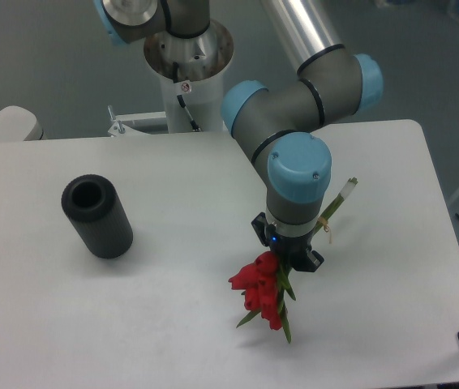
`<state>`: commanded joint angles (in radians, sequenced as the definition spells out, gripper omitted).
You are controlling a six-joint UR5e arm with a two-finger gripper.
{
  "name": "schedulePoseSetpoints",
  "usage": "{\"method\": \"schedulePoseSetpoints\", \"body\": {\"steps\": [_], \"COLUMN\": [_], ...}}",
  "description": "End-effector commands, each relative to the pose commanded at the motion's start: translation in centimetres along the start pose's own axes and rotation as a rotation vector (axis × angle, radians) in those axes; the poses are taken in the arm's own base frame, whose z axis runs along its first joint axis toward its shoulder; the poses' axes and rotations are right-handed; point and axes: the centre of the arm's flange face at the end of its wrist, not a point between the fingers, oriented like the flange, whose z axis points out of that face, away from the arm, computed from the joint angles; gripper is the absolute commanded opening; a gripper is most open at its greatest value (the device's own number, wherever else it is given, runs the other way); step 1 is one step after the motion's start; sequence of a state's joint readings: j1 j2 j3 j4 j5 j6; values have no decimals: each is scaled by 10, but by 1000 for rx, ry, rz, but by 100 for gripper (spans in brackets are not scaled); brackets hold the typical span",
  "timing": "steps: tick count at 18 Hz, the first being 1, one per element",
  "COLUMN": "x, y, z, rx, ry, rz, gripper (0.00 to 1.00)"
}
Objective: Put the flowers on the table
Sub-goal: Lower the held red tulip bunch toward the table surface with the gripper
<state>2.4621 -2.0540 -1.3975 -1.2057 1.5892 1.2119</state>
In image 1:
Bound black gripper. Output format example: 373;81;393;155
251;212;324;272

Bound red tulip bouquet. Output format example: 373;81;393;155
228;177;358;343

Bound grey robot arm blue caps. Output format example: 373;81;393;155
95;1;384;272

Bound black ribbed cylindrical vase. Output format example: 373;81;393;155
61;174;133;259

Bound white rounded chair part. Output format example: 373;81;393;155
0;105;47;143

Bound black cable on pedestal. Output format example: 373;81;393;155
170;61;202;134

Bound white metal clamp bracket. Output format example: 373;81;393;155
107;105;168;137

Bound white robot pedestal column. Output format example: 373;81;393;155
144;19;234;133

